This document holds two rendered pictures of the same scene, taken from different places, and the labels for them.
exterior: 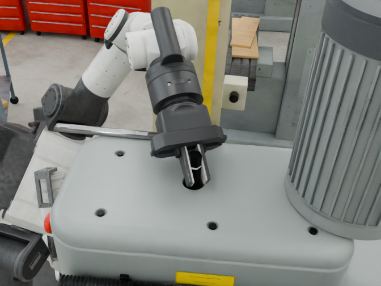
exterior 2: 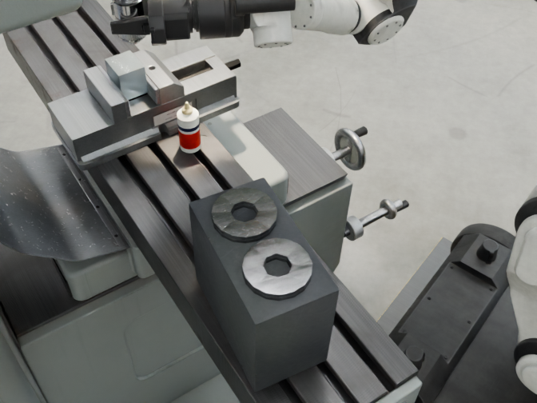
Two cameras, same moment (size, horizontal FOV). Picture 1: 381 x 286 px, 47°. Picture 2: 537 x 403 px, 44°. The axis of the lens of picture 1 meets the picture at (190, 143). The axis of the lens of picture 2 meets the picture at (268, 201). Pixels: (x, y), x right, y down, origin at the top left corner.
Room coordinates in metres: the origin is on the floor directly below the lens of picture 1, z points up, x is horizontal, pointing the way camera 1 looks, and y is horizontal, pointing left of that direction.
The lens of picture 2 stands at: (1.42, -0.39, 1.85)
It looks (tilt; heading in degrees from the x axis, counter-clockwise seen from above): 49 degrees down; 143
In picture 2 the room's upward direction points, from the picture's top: 2 degrees clockwise
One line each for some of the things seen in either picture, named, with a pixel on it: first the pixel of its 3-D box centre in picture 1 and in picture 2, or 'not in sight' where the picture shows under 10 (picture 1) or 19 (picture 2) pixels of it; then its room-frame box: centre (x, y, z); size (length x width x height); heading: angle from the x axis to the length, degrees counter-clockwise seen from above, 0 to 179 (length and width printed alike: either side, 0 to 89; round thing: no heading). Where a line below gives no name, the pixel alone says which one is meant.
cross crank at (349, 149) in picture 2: not in sight; (339, 154); (0.56, 0.49, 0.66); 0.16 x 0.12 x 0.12; 87
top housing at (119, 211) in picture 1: (199, 216); not in sight; (0.54, -0.02, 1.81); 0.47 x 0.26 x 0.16; 87
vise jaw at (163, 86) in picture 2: not in sight; (154, 75); (0.48, 0.05, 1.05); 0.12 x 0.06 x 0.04; 178
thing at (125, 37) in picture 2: not in sight; (130, 18); (0.54, -0.01, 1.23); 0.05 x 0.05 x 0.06
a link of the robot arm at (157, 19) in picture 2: not in sight; (186, 13); (0.58, 0.07, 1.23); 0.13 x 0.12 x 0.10; 153
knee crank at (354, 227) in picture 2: not in sight; (375, 215); (0.70, 0.51, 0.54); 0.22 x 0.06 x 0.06; 87
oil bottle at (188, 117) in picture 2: not in sight; (188, 125); (0.60, 0.05, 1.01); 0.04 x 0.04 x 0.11
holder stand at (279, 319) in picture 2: not in sight; (260, 281); (0.98, -0.06, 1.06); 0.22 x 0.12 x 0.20; 170
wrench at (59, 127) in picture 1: (118, 132); not in sight; (0.66, 0.14, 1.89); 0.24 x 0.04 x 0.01; 86
